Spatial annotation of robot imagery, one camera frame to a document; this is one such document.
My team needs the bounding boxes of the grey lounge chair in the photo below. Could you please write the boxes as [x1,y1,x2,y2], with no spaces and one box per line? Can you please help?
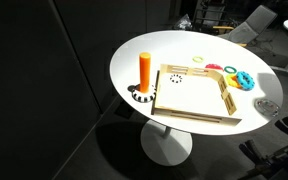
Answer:
[213,4,278,48]

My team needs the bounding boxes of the black clamp stand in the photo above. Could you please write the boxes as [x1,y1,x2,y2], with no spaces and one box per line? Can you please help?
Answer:
[238,116,288,180]

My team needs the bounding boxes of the large black white striped ring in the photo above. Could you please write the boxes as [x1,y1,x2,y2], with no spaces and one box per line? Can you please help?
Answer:
[131,83,157,103]

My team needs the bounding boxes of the orange cylinder peg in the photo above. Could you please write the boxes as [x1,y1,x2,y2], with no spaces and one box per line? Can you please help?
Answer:
[139,51,152,94]

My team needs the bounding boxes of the green toothed ring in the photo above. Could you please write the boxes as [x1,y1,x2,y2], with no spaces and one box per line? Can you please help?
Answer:
[223,65,238,75]

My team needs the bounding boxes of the grey plastic bag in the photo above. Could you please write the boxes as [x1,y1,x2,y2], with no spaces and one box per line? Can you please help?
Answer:
[173,13,194,31]

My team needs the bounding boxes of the white table pedestal base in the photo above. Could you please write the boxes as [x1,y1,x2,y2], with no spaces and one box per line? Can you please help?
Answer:
[140,119,194,167]

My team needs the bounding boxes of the clear transparent ring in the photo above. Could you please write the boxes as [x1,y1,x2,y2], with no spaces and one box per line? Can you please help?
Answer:
[254,98,281,118]

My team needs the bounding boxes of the lime green thin ring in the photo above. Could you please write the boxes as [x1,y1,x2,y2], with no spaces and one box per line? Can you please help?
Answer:
[192,55,205,64]

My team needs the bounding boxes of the wooden slatted tray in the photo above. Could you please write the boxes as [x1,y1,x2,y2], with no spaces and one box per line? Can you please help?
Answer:
[151,63,243,127]

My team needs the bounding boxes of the small black white striped ring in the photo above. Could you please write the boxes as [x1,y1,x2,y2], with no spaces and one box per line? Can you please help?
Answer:
[169,73,183,84]

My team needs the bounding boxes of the yellow-orange studded ring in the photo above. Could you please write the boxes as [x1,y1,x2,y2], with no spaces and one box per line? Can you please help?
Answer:
[225,73,243,90]

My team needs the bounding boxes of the red ring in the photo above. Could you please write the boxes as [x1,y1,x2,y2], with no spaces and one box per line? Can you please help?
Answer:
[204,63,224,72]

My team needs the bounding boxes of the blue ring with holes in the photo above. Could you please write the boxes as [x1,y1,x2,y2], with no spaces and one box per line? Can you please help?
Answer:
[235,70,256,91]

